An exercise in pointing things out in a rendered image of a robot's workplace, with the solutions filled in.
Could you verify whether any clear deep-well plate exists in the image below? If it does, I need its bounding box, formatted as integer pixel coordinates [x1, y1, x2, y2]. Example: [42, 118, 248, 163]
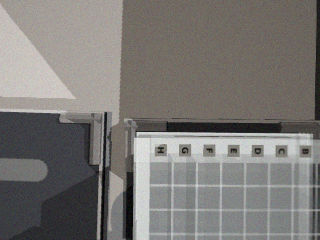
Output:
[133, 132, 320, 240]

